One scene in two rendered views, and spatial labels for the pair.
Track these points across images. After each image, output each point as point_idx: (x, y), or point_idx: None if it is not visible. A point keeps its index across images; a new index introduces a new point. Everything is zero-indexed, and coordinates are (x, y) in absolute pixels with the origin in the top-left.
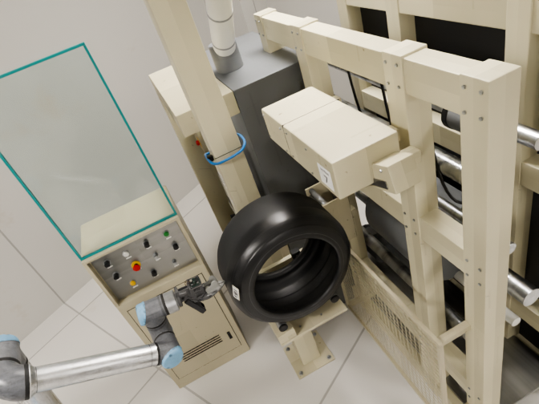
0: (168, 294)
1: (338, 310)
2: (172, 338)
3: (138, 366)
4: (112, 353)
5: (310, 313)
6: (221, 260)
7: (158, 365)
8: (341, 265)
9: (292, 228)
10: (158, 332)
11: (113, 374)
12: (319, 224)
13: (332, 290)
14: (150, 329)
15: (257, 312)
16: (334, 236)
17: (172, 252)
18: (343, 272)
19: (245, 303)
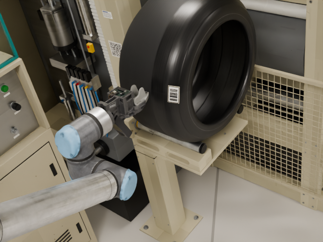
0: (95, 110)
1: (240, 125)
2: (116, 164)
3: (100, 196)
4: (66, 182)
5: (227, 124)
6: (137, 67)
7: (115, 195)
8: (252, 60)
9: (222, 5)
10: (92, 163)
11: (77, 210)
12: (239, 4)
13: (244, 93)
14: (80, 162)
15: (191, 121)
16: (250, 20)
17: (11, 117)
18: (252, 70)
19: (182, 108)
